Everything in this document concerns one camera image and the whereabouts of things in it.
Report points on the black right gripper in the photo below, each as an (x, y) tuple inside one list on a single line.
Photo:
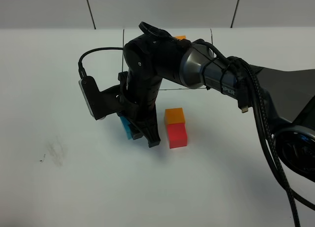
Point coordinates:
[(138, 99)]

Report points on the blue cube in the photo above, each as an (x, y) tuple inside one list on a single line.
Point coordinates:
[(126, 125)]

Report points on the red cube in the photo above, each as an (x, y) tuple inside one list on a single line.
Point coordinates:
[(177, 135)]

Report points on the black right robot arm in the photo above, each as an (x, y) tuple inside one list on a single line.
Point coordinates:
[(284, 100)]

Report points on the template orange cube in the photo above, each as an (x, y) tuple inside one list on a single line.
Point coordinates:
[(180, 37)]

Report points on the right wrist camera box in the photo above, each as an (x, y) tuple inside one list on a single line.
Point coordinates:
[(100, 103)]

